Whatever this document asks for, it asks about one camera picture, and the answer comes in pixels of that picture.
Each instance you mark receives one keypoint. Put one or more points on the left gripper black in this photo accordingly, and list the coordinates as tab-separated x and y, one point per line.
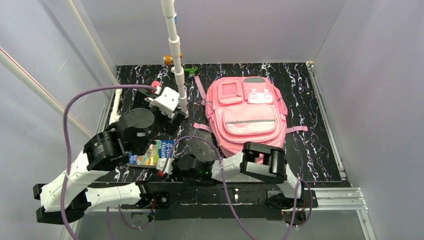
177	116

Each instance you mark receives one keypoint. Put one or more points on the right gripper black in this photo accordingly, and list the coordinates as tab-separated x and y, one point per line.
173	163

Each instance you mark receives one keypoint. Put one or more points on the blue children's book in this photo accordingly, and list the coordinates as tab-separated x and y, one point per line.
159	150

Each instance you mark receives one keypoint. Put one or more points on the pink student backpack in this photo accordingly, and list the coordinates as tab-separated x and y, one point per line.
244	109

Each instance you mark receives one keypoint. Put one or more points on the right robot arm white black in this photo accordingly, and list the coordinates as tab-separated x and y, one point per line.
255	163

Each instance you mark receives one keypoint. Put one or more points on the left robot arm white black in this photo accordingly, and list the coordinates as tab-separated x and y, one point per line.
71	196

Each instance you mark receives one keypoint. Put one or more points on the green white marker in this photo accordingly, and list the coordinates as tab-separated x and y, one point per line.
191	72

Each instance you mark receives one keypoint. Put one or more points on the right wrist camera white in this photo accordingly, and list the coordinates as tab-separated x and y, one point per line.
164	166

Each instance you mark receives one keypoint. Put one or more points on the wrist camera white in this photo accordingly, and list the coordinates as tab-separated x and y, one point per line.
164	166
166	100

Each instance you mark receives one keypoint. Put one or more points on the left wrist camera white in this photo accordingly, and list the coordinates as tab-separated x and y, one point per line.
166	100

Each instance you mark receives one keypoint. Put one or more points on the orange bottle at wall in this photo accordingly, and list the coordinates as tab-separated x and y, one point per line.
170	60

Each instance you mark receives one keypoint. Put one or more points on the white pvc pipe frame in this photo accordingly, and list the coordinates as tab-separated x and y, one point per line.
168	9

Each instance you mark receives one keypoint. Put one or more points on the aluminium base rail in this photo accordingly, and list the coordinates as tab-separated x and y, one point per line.
257	201

